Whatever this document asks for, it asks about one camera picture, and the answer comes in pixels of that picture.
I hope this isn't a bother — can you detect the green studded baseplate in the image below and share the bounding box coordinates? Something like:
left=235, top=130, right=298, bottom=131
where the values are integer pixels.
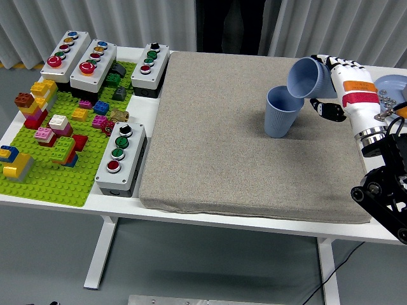
left=0, top=60, right=138, bottom=208

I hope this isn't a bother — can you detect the white pink brick stack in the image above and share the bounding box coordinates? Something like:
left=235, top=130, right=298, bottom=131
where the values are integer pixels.
left=48, top=114, right=74, bottom=138

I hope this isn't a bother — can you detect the blue ribbed cup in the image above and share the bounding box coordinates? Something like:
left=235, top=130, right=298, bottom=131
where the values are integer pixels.
left=263, top=85, right=305, bottom=139
left=286, top=56, right=337, bottom=99

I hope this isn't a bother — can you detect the brown yellow red brick stack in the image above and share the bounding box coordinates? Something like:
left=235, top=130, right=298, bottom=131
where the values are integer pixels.
left=13, top=92, right=49, bottom=130

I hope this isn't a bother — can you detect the green orange blue brick stack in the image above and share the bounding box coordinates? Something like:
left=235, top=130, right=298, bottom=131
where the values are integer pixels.
left=48, top=136, right=79, bottom=168

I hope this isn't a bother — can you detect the yellow white grey brick stack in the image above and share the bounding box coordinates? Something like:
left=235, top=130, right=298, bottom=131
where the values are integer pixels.
left=30, top=79, right=59, bottom=111

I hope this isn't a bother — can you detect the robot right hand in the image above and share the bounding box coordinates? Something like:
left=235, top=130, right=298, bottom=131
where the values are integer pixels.
left=309, top=53, right=386, bottom=138

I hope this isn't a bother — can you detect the five-button control box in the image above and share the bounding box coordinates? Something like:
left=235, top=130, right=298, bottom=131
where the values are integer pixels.
left=39, top=30, right=92, bottom=93
left=69, top=39, right=118, bottom=102

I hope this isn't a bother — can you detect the black floor cable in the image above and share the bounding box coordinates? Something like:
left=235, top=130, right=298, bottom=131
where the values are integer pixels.
left=301, top=241, right=366, bottom=305

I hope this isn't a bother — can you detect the blue plate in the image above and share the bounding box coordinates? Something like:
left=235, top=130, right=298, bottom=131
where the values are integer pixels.
left=373, top=74, right=407, bottom=123

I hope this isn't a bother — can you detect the four-button control box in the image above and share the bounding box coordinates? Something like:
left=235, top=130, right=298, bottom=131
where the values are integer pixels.
left=94, top=121, right=149, bottom=198
left=130, top=42, right=170, bottom=98

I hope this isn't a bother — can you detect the grey-brown fabric mat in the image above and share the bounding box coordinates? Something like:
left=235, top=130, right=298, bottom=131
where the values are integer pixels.
left=139, top=51, right=373, bottom=224

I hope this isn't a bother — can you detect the blue yellow grey brick stack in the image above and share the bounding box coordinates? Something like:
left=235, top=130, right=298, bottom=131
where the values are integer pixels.
left=0, top=145, right=35, bottom=184

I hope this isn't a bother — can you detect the dark green brick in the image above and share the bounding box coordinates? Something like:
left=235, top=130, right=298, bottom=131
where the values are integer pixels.
left=105, top=72, right=121, bottom=88

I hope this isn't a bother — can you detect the person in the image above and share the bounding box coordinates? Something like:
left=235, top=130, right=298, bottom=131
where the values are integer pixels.
left=197, top=0, right=266, bottom=55

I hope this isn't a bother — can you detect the white table leg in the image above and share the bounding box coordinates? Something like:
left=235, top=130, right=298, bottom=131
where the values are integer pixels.
left=83, top=215, right=119, bottom=290
left=316, top=236, right=341, bottom=305

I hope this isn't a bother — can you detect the pink red brick stack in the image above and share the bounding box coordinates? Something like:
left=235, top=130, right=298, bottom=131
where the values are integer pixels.
left=34, top=126, right=57, bottom=148

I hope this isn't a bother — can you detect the white pleated curtain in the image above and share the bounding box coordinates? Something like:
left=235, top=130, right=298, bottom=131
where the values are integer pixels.
left=0, top=0, right=407, bottom=69

